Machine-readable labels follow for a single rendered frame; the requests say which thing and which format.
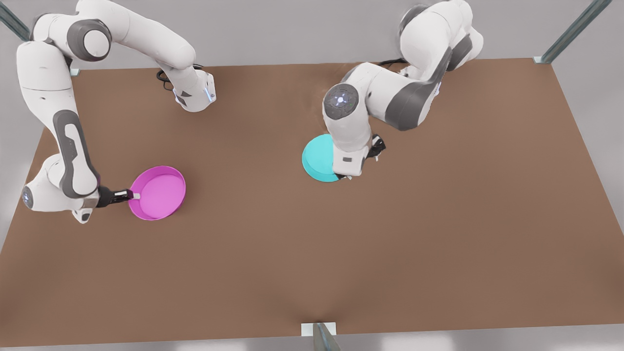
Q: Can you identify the blue plate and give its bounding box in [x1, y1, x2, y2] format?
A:
[301, 134, 341, 183]

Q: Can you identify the silver frame post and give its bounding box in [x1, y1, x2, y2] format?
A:
[0, 5, 81, 77]
[301, 322, 342, 351]
[533, 0, 613, 64]

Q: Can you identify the pink plate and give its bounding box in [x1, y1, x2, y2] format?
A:
[128, 165, 187, 221]

